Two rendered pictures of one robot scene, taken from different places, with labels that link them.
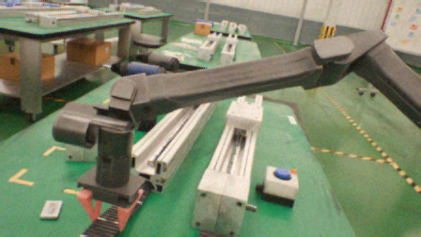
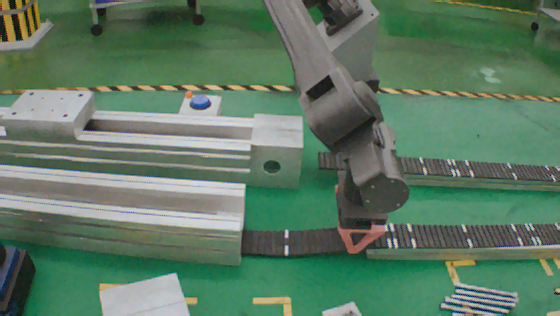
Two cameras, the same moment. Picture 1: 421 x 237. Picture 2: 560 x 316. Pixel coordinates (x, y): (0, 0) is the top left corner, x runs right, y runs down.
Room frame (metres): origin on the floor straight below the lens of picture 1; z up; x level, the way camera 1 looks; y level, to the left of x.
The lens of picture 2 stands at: (0.69, 0.61, 1.32)
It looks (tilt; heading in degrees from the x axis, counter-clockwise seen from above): 36 degrees down; 262
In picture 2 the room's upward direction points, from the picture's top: 4 degrees clockwise
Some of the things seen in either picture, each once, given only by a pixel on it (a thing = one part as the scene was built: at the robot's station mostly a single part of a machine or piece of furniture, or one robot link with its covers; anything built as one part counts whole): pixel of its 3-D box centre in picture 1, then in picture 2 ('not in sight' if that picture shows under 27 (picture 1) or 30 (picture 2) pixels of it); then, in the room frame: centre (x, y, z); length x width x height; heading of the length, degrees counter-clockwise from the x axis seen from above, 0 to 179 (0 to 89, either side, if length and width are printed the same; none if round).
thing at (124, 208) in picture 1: (116, 206); not in sight; (0.50, 0.14, 0.85); 0.07 x 0.07 x 0.09; 82
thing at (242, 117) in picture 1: (243, 119); (51, 119); (1.04, -0.12, 0.87); 0.16 x 0.11 x 0.07; 172
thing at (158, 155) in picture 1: (187, 120); (14, 202); (1.07, 0.07, 0.82); 0.80 x 0.10 x 0.09; 172
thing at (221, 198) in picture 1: (226, 203); (276, 147); (0.60, -0.07, 0.83); 0.12 x 0.09 x 0.10; 82
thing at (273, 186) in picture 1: (275, 184); (200, 118); (0.75, -0.20, 0.81); 0.10 x 0.08 x 0.06; 82
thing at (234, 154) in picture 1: (241, 133); (56, 139); (1.04, -0.12, 0.82); 0.80 x 0.10 x 0.09; 172
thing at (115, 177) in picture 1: (113, 169); (364, 183); (0.50, 0.15, 0.92); 0.10 x 0.07 x 0.07; 82
